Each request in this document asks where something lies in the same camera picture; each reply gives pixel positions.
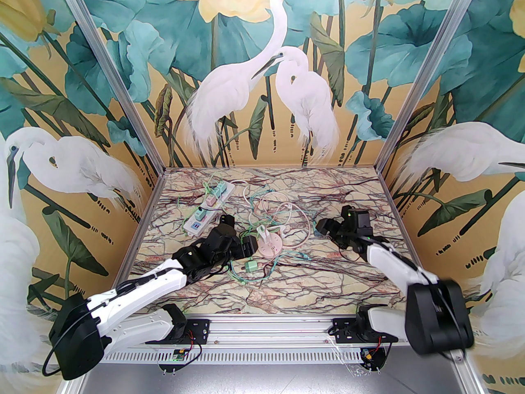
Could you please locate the aluminium frame post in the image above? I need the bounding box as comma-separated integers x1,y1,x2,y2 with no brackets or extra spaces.
375,0,478,173
52,0,167,173

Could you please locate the thick mint green cable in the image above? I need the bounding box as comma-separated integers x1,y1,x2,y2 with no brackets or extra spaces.
228,220,275,288

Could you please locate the white power strip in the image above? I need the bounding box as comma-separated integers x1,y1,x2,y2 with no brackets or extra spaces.
183,180,235,236

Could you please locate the grey metal base plate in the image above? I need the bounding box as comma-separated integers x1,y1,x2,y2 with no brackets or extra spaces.
78,362,472,394

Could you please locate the thin light green cable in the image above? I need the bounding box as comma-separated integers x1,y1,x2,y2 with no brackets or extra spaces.
177,171,224,210

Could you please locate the teal cable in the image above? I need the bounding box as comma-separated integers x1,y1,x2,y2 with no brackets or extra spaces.
246,185,316,263

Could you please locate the pink cable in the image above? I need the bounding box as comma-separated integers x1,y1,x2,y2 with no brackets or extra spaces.
252,191,314,250

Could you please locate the small circuit board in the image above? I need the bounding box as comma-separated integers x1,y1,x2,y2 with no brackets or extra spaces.
357,345,388,372
159,345,201,374

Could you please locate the aluminium table edge rail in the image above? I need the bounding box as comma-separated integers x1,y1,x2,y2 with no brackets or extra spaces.
377,169,423,272
163,166,382,172
116,169,167,282

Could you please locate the thin black cable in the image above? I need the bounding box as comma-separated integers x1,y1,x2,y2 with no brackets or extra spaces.
213,257,247,280

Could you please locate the aluminium front frame rail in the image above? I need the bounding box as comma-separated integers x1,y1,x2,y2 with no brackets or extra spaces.
98,314,415,348

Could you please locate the white vented panel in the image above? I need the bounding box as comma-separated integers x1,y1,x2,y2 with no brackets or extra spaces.
98,349,454,364

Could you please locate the round pink socket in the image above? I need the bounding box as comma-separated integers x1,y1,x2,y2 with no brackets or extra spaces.
255,230,284,258

